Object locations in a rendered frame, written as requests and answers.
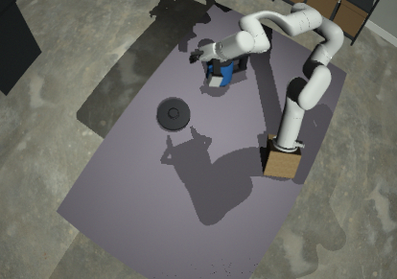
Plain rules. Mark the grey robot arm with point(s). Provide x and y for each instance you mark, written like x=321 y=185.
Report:
x=298 y=97

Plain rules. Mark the dark grey round disk with central stud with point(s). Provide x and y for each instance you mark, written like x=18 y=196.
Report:
x=173 y=114

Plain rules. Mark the blue kettle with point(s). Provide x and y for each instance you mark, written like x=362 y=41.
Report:
x=227 y=68

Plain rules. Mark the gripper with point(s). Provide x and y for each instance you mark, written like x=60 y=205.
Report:
x=205 y=53

